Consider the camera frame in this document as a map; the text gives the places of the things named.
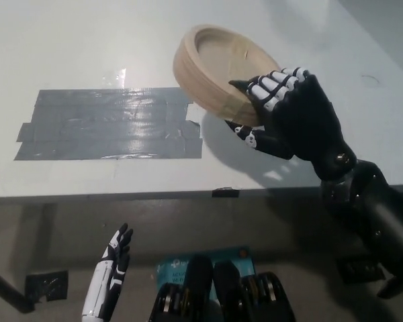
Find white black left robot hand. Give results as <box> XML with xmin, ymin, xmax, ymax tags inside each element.
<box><xmin>81</xmin><ymin>223</ymin><xmax>134</xmax><ymax>319</ymax></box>

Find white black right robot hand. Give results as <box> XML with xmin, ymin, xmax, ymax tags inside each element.
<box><xmin>225</xmin><ymin>66</ymin><xmax>358</xmax><ymax>180</ymax></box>

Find beige paper plate stack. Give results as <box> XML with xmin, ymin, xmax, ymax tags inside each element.
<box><xmin>172</xmin><ymin>25</ymin><xmax>283</xmax><ymax>127</ymax></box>

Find teal cardboard box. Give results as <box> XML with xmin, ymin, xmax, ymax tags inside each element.
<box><xmin>154</xmin><ymin>246</ymin><xmax>256</xmax><ymax>303</ymax></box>

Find black table leg bar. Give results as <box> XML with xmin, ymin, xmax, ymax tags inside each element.
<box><xmin>0</xmin><ymin>266</ymin><xmax>35</xmax><ymax>312</ymax></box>

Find clear glossy tape piece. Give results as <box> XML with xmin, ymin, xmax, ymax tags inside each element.
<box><xmin>102</xmin><ymin>68</ymin><xmax>128</xmax><ymax>91</ymax></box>

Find grey duct tape patch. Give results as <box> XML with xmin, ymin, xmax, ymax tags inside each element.
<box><xmin>15</xmin><ymin>87</ymin><xmax>203</xmax><ymax>161</ymax></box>

